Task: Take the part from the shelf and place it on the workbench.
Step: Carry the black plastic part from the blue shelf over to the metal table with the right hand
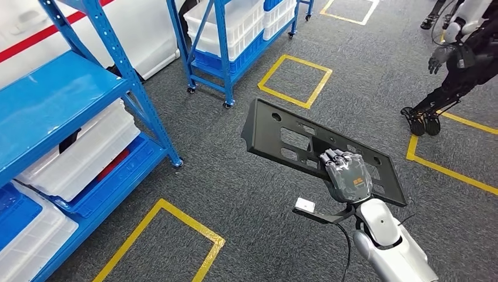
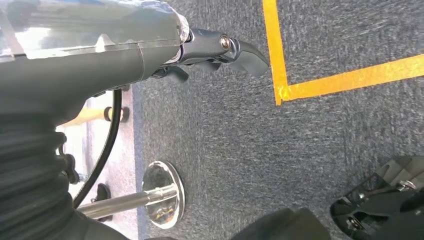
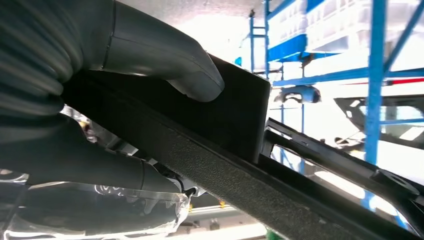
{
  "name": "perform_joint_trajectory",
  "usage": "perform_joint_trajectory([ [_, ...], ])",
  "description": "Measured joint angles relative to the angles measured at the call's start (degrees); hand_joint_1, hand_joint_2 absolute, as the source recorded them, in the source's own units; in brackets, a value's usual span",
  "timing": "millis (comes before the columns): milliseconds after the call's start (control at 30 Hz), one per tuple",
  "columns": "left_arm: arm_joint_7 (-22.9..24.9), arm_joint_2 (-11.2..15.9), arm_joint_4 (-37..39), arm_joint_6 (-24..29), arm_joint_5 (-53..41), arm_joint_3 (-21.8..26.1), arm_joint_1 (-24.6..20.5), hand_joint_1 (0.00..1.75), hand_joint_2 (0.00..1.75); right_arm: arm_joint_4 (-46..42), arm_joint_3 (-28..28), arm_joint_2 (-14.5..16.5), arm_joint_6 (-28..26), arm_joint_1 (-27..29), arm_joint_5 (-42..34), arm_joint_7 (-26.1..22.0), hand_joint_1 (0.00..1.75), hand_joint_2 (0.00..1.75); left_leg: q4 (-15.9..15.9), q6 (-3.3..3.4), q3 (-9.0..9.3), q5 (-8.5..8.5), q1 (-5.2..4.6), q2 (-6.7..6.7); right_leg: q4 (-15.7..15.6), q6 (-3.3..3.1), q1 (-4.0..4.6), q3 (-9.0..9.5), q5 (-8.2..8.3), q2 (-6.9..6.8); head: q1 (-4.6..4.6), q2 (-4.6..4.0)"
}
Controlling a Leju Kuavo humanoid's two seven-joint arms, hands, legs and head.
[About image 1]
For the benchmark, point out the black plastic plate bracket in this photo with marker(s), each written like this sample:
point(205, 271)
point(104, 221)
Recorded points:
point(272, 132)

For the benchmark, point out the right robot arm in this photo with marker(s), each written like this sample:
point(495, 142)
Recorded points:
point(393, 257)

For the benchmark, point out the blue wheeled shelf cart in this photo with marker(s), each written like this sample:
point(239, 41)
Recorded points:
point(224, 58)

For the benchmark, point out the blue metal shelf rack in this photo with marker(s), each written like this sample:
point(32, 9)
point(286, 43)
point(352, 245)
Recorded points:
point(58, 93)

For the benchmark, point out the white plastic bin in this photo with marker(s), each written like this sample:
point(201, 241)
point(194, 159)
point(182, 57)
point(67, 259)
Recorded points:
point(105, 124)
point(278, 23)
point(50, 241)
point(89, 165)
point(249, 23)

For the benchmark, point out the red item in bin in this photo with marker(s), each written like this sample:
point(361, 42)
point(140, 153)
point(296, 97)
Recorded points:
point(114, 165)

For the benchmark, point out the white car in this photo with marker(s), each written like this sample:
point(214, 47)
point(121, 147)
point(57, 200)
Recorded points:
point(128, 35)

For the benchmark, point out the yellow tape floor square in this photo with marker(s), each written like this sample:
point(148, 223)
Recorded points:
point(412, 150)

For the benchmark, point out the black and white humanoid robot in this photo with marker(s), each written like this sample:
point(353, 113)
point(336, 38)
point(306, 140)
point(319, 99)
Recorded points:
point(467, 70)

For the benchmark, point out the red barrier belt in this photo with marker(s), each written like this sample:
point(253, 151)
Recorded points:
point(39, 41)

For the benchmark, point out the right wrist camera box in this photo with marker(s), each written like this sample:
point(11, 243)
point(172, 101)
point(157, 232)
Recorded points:
point(304, 205)

